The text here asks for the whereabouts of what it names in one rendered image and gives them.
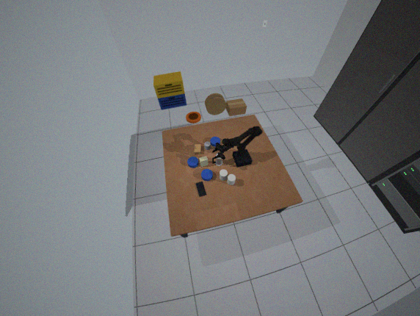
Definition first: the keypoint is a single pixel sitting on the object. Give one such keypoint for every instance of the blue short cylinder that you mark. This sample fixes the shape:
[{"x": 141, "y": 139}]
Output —
[
  {"x": 206, "y": 175},
  {"x": 214, "y": 140},
  {"x": 192, "y": 162}
]

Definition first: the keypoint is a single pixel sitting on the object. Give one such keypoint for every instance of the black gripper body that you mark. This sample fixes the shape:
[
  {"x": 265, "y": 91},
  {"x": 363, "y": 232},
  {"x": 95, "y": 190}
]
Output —
[{"x": 222, "y": 153}]

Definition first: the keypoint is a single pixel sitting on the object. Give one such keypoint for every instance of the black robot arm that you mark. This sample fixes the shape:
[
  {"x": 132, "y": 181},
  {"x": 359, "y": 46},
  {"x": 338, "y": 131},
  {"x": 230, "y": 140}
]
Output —
[{"x": 230, "y": 143}]

